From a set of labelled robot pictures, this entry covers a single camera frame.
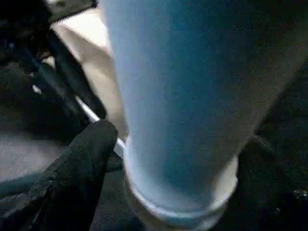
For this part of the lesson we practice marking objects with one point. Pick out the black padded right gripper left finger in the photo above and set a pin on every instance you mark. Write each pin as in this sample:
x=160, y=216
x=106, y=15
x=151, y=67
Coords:
x=72, y=180

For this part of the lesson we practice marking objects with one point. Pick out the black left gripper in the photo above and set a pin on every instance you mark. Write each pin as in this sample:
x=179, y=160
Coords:
x=24, y=24

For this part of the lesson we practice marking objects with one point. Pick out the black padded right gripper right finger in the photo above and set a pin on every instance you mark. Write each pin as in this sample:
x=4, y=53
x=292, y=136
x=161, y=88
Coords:
x=269, y=192

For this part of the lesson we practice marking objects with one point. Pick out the white plastic table leg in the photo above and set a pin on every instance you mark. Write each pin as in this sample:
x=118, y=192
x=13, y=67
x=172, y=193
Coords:
x=180, y=84

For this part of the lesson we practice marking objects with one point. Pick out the black shiny mat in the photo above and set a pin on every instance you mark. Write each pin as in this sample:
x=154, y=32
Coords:
x=288, y=120

